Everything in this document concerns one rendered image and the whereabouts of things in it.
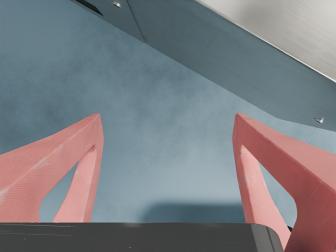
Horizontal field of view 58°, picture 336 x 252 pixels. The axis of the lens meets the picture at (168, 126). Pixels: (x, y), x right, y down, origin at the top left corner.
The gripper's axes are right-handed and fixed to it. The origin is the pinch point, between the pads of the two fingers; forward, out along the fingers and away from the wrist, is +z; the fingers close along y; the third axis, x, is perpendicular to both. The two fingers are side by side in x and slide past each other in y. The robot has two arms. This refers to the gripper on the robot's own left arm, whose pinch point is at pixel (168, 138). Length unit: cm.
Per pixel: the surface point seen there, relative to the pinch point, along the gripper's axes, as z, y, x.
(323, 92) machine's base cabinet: 27.5, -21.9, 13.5
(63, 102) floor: 90, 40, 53
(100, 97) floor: 91, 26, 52
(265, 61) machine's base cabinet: 30.6, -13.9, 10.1
